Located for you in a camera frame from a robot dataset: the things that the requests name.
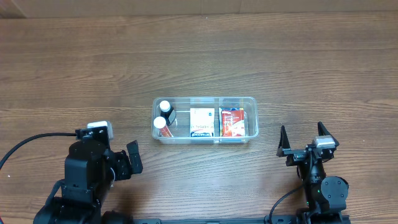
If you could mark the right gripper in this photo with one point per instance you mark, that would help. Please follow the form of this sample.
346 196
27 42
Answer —
302 154

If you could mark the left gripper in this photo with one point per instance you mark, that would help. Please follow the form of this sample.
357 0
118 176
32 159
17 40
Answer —
125 163

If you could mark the orange pill bottle white cap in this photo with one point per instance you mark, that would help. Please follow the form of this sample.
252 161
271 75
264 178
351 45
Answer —
160 128

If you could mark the dark bottle white cap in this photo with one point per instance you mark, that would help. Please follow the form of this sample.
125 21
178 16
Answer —
167 111

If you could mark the red white sachet packet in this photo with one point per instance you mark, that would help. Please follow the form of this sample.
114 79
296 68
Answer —
232 123

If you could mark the white blue Hansaplast box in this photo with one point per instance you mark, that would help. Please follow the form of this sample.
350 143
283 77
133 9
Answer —
202 122

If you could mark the blue yellow VapoDrops box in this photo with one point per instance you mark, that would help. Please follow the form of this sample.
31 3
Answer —
231 108

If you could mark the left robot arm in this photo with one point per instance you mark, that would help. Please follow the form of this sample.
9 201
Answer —
91 168

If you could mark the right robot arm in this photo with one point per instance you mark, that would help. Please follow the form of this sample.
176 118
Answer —
325 195

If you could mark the clear plastic container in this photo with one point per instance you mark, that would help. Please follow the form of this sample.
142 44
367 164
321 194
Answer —
236 119

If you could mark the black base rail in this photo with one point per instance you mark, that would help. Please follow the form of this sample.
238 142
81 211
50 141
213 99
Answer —
242 221

